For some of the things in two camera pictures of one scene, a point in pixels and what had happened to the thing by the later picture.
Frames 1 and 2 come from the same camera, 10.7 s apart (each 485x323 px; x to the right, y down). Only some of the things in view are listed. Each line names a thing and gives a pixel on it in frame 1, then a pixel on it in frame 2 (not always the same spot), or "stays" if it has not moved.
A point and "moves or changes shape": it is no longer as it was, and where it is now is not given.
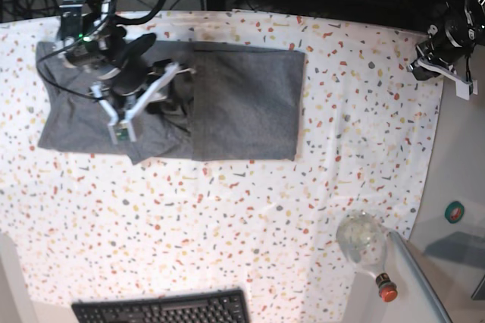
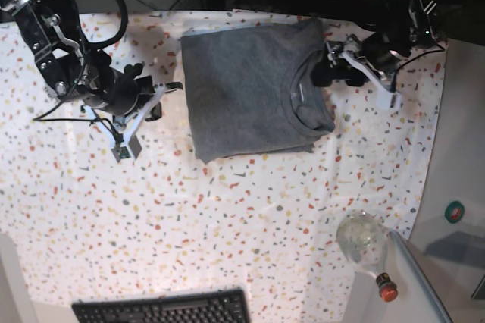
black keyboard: [231, 306] stays
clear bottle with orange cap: [362, 238] stays
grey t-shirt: [239, 102] moves or changes shape
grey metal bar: [441, 311] stays
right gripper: [439, 46] → [376, 46]
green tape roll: [454, 211] stays
